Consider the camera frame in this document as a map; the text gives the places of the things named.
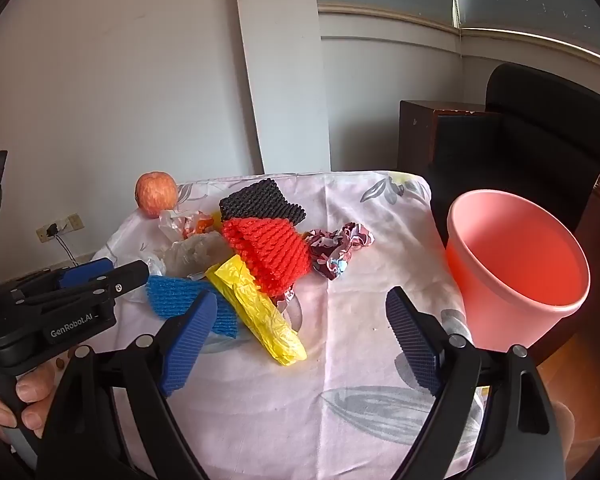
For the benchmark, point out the yellow plastic bag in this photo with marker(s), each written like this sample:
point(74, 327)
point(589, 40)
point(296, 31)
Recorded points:
point(260, 315)

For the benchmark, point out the black foam fruit net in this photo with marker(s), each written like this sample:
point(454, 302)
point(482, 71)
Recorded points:
point(260, 200)

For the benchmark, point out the pink plastic bucket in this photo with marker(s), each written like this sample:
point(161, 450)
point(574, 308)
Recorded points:
point(520, 270)

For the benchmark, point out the blue foam fruit net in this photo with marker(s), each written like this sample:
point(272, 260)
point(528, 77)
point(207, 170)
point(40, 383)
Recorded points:
point(172, 297)

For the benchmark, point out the large orange peel piece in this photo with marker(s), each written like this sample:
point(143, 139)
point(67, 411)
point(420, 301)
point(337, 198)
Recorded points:
point(200, 225)

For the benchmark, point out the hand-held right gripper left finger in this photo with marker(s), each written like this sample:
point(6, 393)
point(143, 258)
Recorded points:
point(190, 345)

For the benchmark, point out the clear bubble wrap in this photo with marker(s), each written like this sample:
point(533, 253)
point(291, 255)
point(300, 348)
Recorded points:
point(195, 252)

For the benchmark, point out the red apple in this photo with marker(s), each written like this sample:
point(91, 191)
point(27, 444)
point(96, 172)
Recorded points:
point(155, 194)

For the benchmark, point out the floral pink tablecloth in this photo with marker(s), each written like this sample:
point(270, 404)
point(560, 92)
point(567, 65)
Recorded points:
point(330, 385)

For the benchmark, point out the black armchair with wooden arms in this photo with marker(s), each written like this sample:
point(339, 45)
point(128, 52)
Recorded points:
point(530, 150)

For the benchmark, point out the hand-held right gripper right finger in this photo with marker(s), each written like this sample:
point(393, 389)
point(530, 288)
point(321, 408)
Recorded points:
point(415, 345)

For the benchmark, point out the white wall socket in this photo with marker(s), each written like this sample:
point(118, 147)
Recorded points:
point(42, 234)
point(75, 221)

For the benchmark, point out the red foam fruit net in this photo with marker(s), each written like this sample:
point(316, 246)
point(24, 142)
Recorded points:
point(272, 255)

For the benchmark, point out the red printed snack wrapper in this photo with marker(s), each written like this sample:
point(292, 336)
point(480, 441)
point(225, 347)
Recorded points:
point(337, 250)

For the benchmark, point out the person's left hand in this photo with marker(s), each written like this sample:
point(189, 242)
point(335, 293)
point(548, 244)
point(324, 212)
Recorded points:
point(37, 385)

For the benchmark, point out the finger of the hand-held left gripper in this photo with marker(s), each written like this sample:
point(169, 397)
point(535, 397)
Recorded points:
point(130, 275)
point(85, 272)

